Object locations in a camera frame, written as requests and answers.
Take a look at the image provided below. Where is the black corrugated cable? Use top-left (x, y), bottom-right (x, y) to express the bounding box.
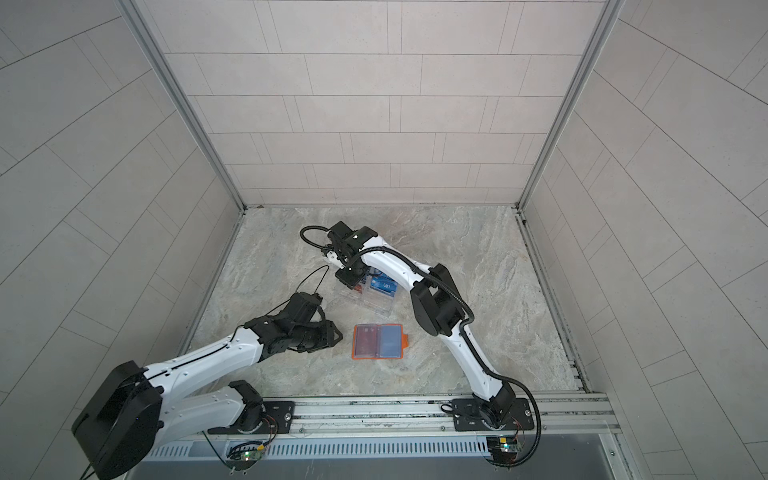
top-left (299, 224), bottom-right (542, 466)

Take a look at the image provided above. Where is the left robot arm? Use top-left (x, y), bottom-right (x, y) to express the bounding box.
top-left (71, 292), bottom-right (343, 479)

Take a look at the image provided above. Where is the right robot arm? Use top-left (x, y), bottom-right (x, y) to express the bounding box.
top-left (321, 221), bottom-right (516, 429)

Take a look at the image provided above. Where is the circuit board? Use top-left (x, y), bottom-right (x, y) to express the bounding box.
top-left (226, 441), bottom-right (266, 471)
top-left (486, 436), bottom-right (521, 466)

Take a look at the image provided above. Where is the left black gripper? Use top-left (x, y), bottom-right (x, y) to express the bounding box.
top-left (290, 320), bottom-right (349, 353)

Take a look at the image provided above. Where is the right circuit board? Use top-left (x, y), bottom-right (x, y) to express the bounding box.
top-left (486, 436), bottom-right (521, 466)

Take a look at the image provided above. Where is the left circuit board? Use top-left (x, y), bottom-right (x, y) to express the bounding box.
top-left (226, 441), bottom-right (266, 471)

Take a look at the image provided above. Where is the orange card holder wallet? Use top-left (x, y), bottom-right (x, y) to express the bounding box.
top-left (351, 324), bottom-right (409, 360)

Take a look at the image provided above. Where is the aluminium mounting rail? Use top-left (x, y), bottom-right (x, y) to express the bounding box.
top-left (157, 392), bottom-right (621, 444)

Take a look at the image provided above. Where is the right clear card display stand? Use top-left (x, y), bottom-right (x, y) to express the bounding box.
top-left (361, 268), bottom-right (399, 316)

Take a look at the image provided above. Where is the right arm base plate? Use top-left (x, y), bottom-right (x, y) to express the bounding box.
top-left (441, 397), bottom-right (536, 432)

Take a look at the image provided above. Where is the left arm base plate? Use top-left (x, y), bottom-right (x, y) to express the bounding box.
top-left (207, 401), bottom-right (295, 435)

